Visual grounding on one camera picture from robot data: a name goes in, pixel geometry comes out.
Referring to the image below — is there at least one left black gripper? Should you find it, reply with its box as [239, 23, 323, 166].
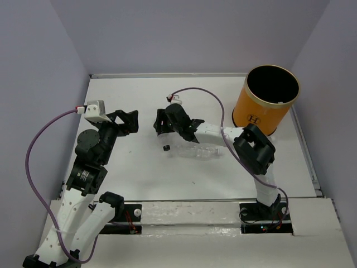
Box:
[93, 109, 139, 164]

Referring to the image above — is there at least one blue label black cap bottle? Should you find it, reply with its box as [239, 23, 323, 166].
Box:
[157, 132, 173, 152]

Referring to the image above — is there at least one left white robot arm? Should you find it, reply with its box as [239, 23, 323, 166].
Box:
[22, 105, 139, 267]

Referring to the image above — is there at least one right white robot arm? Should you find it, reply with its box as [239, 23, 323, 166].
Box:
[153, 103, 281, 219]

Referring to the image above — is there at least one orange cylindrical bin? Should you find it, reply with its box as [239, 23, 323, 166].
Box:
[231, 64, 300, 136]

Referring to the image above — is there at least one clear bottle lying centre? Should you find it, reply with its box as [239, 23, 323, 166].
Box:
[176, 144, 223, 160]

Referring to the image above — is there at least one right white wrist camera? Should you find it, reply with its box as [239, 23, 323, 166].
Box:
[166, 94, 182, 106]

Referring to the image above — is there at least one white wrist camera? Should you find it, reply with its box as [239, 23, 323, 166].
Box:
[166, 94, 182, 106]
[84, 100, 110, 123]

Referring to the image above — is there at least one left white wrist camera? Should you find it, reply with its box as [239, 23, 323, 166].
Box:
[84, 100, 110, 123]

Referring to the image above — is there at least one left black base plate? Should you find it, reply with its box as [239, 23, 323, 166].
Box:
[100, 203, 142, 235]

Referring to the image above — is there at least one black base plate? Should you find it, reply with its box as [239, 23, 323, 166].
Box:
[100, 203, 142, 235]
[239, 202, 293, 235]

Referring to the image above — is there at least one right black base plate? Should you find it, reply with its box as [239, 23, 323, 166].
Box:
[239, 202, 293, 235]

